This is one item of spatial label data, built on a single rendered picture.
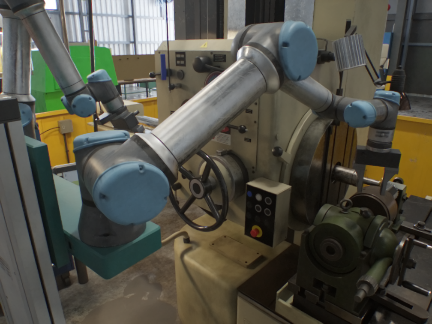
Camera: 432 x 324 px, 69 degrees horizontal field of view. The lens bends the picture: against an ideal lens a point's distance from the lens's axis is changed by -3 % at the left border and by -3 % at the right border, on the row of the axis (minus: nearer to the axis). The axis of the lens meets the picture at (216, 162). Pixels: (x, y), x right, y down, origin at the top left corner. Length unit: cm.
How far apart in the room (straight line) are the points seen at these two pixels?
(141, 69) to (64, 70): 887
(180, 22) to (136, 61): 726
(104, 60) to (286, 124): 432
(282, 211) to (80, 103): 83
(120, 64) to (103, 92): 834
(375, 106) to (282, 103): 42
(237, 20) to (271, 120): 107
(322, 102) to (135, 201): 66
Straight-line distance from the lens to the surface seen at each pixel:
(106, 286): 297
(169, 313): 265
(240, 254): 212
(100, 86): 125
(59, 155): 384
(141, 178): 53
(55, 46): 111
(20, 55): 124
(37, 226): 79
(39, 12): 112
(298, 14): 198
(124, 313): 271
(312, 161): 140
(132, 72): 979
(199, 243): 227
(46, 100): 511
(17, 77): 124
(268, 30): 70
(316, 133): 145
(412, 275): 158
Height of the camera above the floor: 187
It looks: 20 degrees down
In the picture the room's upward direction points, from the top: straight up
